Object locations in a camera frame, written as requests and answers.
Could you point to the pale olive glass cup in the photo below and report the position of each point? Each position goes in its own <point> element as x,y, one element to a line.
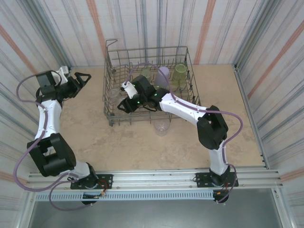
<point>146,72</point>

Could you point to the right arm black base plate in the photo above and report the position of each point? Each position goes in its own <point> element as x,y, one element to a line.
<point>202,178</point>

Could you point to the clear plastic cup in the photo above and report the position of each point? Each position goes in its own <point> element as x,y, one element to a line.
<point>114,95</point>
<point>162,128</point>

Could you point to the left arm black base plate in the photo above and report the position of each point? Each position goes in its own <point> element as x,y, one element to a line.
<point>107,178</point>

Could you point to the aluminium corner post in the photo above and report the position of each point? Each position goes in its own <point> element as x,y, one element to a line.
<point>255,23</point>
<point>48,23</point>

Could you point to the purple plastic cup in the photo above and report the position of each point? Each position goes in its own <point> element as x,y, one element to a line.
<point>161,77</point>

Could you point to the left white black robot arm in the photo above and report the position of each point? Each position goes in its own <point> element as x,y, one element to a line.
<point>51,114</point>

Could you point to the long aluminium mounting rail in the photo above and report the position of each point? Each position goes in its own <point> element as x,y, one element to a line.
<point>154,177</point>

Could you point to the green translucent cup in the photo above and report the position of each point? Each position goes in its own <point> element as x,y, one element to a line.
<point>179,76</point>

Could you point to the grey metal panel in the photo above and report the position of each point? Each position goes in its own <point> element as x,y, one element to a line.
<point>154,213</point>

